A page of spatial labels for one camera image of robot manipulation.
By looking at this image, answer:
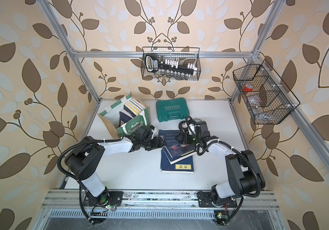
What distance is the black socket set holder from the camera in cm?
84

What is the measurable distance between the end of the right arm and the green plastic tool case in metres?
0.26

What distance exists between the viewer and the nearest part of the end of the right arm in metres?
0.68
